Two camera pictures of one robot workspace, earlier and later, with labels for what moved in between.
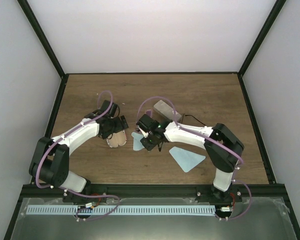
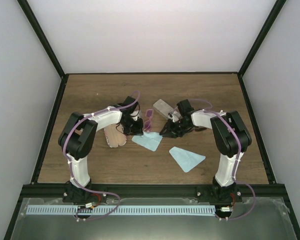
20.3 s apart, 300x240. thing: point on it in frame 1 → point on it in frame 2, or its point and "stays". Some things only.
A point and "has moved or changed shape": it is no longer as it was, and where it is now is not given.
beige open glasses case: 119,138 stays
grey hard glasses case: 167,111 stays
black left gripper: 120,127 → 138,130
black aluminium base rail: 204,193 stays
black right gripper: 148,146 → 170,130
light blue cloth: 186,160 stays
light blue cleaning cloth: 137,145 has moved or changed shape
